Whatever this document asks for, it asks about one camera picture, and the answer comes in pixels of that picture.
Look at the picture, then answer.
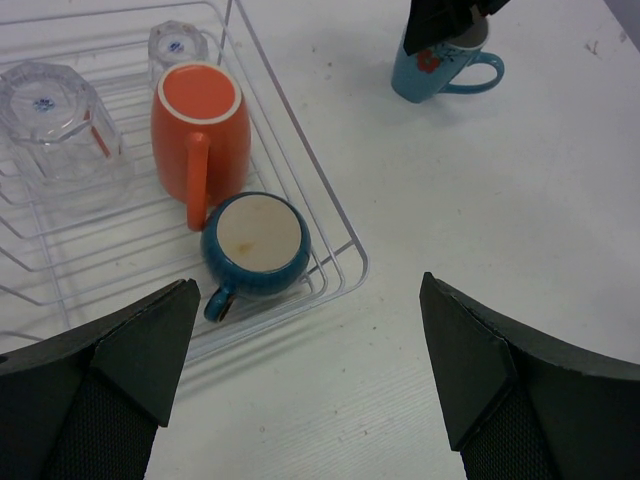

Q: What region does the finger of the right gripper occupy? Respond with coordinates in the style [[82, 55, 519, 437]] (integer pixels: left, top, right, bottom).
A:
[[403, 0, 475, 55], [475, 0, 510, 16]]

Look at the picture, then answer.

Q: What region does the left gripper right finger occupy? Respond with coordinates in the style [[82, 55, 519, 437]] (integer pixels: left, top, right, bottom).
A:
[[420, 274, 639, 479]]

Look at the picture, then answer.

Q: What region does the dark blue squat mug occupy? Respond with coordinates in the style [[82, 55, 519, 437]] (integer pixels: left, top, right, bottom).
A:
[[200, 192, 311, 323]]

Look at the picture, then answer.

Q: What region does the orange mug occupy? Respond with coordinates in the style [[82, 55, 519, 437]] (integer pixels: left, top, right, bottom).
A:
[[150, 61, 251, 231]]

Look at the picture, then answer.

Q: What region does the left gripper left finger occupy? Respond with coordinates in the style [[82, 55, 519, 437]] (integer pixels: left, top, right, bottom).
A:
[[1, 279, 200, 479]]

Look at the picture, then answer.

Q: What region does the white wire dish rack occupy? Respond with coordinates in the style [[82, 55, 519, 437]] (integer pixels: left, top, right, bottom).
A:
[[1, 1, 369, 358]]

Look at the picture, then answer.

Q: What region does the light blue floral mug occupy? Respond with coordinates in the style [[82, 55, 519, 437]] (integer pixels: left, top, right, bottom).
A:
[[391, 18, 505, 104]]

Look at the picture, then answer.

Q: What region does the clear glass with sticker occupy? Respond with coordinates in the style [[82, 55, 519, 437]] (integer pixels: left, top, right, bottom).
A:
[[1, 61, 134, 211]]

